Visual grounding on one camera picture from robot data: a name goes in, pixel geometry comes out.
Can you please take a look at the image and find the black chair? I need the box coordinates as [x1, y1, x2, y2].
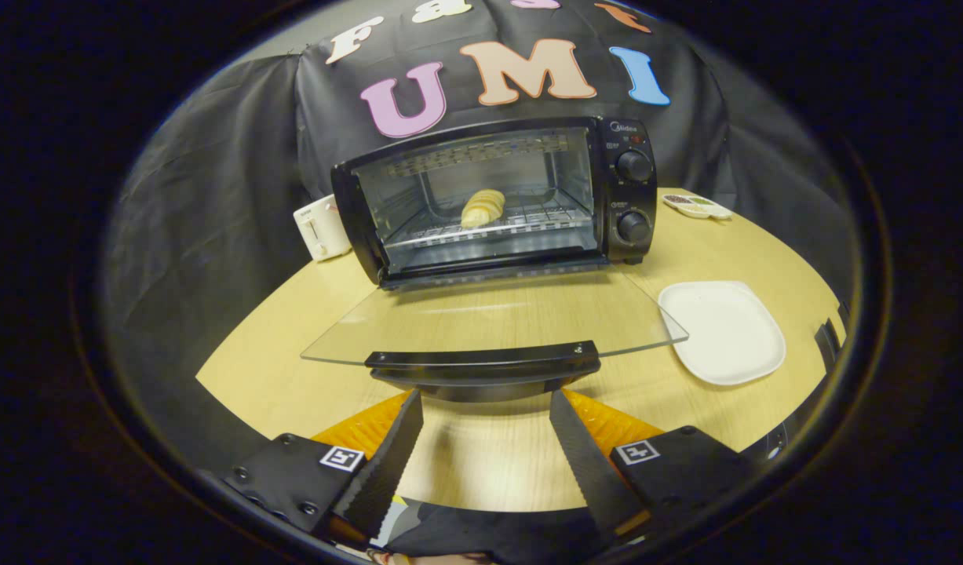
[812, 302, 852, 370]

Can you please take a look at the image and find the yellow bread roll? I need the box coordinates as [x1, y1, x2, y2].
[460, 188, 506, 229]

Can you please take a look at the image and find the black backdrop cloth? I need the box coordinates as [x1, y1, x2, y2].
[100, 0, 857, 472]

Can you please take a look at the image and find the black toaster oven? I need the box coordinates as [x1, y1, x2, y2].
[301, 116, 690, 403]

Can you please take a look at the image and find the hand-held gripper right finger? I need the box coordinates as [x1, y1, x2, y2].
[549, 388, 758, 542]

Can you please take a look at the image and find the white square plate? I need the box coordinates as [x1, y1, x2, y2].
[658, 281, 786, 387]

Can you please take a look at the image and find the white pop-up toaster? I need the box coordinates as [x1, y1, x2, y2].
[294, 194, 352, 262]

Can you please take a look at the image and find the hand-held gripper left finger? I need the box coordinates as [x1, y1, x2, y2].
[223, 389, 425, 549]

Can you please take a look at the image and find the small white divided dish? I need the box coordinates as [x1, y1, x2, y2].
[662, 193, 733, 221]

